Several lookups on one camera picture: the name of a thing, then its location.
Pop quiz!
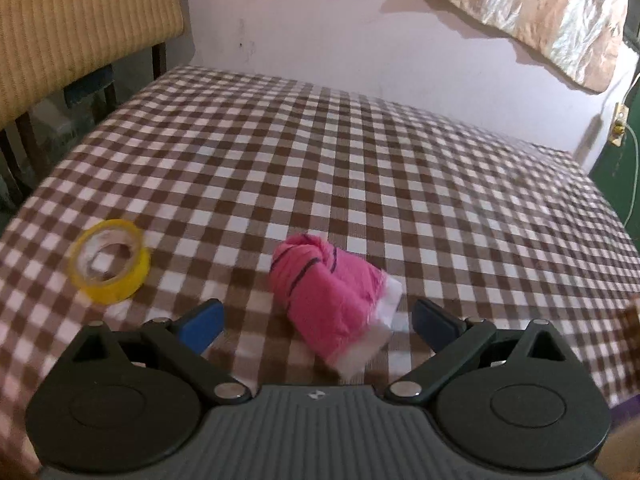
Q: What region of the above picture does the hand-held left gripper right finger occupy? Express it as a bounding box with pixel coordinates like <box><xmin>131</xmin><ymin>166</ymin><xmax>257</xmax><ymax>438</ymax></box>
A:
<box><xmin>385</xmin><ymin>297</ymin><xmax>572</xmax><ymax>406</ymax></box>

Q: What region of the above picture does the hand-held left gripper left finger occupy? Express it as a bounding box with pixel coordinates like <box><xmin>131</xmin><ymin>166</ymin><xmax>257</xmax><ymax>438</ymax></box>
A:
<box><xmin>70</xmin><ymin>298</ymin><xmax>253</xmax><ymax>404</ymax></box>

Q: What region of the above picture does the pink sock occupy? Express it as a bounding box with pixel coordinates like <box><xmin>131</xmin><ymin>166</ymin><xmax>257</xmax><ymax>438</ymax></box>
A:
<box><xmin>269</xmin><ymin>232</ymin><xmax>405</xmax><ymax>379</ymax></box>

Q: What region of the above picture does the yellow tape roll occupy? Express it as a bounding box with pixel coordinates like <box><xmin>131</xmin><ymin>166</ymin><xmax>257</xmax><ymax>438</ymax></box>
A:
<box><xmin>69</xmin><ymin>220</ymin><xmax>152</xmax><ymax>305</ymax></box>

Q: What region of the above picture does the brown checked tablecloth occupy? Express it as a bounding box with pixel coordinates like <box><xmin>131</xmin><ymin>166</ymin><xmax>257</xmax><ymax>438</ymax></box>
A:
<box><xmin>0</xmin><ymin>65</ymin><xmax>640</xmax><ymax>461</ymax></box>

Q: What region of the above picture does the green door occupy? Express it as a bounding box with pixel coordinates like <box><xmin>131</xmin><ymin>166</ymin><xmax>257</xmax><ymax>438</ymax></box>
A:
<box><xmin>587</xmin><ymin>45</ymin><xmax>640</xmax><ymax>241</ymax></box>

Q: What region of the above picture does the blue plastic item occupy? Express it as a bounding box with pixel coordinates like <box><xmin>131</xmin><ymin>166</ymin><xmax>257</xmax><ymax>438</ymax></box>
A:
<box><xmin>62</xmin><ymin>67</ymin><xmax>114</xmax><ymax>109</ymax></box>

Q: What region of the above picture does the tan woven mat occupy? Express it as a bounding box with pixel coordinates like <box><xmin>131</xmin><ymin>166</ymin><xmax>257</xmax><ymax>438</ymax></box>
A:
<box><xmin>0</xmin><ymin>0</ymin><xmax>184</xmax><ymax>129</ymax></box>

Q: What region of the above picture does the dark wooden chair frame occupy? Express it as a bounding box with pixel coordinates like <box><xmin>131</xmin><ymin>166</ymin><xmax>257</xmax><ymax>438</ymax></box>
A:
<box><xmin>0</xmin><ymin>42</ymin><xmax>169</xmax><ymax>201</ymax></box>

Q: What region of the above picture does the wall socket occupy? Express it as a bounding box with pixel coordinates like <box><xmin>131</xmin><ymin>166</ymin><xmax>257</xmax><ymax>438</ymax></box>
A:
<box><xmin>611</xmin><ymin>102</ymin><xmax>630</xmax><ymax>147</ymax></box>

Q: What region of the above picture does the cream crinkled wall cloth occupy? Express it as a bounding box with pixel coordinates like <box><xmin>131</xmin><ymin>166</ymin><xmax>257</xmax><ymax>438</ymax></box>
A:
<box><xmin>345</xmin><ymin>0</ymin><xmax>634</xmax><ymax>94</ymax></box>

